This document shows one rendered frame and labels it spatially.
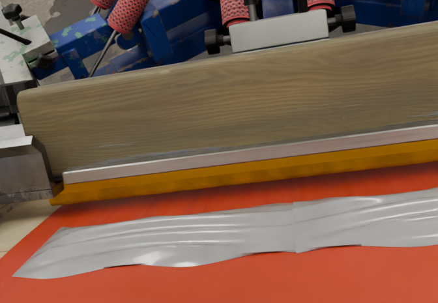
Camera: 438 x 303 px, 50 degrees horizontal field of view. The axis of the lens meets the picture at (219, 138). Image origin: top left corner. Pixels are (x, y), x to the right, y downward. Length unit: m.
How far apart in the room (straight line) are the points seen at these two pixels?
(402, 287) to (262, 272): 0.07
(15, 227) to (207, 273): 0.20
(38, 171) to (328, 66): 0.23
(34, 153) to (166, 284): 0.16
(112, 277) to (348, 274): 0.13
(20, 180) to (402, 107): 0.29
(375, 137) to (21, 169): 0.26
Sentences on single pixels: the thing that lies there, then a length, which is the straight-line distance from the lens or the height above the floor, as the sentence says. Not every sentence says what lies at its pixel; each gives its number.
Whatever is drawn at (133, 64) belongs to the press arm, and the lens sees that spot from 1.05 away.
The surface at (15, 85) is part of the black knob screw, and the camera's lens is 0.53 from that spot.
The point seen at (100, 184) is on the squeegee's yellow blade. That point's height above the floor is 1.23.
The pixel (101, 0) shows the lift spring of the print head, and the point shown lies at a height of 1.05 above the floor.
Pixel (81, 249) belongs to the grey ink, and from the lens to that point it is 0.33.
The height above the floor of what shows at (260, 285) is 1.28.
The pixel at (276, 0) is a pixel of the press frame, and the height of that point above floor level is 1.02.
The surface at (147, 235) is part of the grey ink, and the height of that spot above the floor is 1.26.
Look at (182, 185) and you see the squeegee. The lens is 0.38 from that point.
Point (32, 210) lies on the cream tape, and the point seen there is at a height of 1.21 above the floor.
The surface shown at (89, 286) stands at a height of 1.28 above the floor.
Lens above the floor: 1.51
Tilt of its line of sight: 46 degrees down
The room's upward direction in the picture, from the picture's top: 18 degrees counter-clockwise
